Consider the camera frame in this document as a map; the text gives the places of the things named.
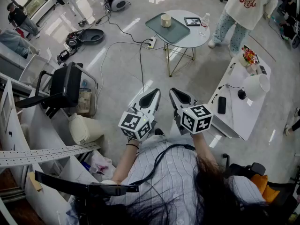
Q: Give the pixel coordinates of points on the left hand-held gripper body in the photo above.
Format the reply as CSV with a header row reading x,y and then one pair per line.
x,y
133,123

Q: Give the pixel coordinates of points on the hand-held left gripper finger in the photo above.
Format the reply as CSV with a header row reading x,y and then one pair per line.
x,y
138,98
156,104

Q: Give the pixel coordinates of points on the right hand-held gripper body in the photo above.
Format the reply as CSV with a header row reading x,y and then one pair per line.
x,y
197,119

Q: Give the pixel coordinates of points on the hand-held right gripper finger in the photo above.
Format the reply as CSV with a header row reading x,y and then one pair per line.
x,y
194,100
174,102

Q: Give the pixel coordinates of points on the grey-green rectangular tray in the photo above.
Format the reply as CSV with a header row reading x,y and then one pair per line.
x,y
173,33

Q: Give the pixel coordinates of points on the cream cup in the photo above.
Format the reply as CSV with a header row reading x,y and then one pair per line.
x,y
166,20

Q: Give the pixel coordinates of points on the person's right forearm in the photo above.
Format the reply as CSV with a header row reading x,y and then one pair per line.
x,y
204,146

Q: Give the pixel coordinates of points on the person's left forearm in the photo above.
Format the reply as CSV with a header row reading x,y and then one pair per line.
x,y
125,163

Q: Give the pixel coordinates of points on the black wrist band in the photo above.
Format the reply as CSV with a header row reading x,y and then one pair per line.
x,y
132,145

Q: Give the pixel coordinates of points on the person's left black shoe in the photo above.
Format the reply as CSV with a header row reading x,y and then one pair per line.
x,y
159,132

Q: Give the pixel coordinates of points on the black phone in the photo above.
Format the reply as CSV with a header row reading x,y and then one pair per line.
x,y
221,105

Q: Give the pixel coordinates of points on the white low cabinet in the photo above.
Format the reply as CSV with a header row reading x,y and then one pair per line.
x,y
236,118

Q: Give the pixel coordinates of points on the black lamp base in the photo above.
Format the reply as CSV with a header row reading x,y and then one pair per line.
x,y
242,94

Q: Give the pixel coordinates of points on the white plastic bag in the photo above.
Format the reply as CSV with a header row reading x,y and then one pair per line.
x,y
100,160

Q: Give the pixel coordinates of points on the cream plastic bin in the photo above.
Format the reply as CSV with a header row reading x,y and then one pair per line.
x,y
84,129

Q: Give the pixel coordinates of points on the wicker waste basket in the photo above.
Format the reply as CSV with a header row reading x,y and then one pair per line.
x,y
84,102

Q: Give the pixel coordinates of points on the white power strip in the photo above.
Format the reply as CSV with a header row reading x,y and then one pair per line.
x,y
152,43

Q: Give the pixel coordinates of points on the white lampshade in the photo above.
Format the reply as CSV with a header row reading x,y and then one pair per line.
x,y
255,87

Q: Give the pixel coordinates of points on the person's striped shirt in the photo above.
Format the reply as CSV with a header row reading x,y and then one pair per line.
x,y
173,179

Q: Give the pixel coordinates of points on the round white side table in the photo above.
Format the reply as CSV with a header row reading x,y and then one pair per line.
x,y
199,35

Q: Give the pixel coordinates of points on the flower bouquet in vase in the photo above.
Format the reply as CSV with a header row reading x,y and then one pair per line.
x,y
248,55

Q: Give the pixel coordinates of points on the black office chair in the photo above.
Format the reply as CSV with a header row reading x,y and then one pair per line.
x,y
65,85

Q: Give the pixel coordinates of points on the small dark phone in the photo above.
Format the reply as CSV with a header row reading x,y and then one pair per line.
x,y
263,69

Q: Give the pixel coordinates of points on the clear water bottle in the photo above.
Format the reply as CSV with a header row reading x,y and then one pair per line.
x,y
204,23

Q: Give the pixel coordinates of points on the black oval case shell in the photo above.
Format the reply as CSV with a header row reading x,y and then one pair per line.
x,y
92,35

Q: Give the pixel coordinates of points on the black worn rig bar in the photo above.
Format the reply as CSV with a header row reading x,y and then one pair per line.
x,y
77,187

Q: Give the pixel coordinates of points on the small black device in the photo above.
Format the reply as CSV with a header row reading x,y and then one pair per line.
x,y
63,55

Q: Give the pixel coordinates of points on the black power adapter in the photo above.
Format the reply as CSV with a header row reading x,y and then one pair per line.
x,y
98,20

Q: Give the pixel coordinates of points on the white shelf unit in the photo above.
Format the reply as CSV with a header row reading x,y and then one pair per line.
x,y
44,135

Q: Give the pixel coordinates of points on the small wheeled part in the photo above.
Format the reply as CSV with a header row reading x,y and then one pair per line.
x,y
82,23

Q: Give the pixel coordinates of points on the orange cushion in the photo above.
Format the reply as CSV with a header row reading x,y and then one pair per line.
x,y
264,186

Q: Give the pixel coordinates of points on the white mesh chair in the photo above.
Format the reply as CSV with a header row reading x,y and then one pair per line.
x,y
35,69

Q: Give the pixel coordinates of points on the black chair with headrest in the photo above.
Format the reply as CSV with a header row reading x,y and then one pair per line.
x,y
286,196

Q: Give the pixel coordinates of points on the metal tube frame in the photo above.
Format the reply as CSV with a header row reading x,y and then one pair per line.
x,y
95,90

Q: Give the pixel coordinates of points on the black picture frame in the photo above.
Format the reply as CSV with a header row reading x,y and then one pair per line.
x,y
192,21

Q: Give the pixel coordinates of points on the perforated metal rail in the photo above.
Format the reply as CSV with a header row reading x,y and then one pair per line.
x,y
47,153

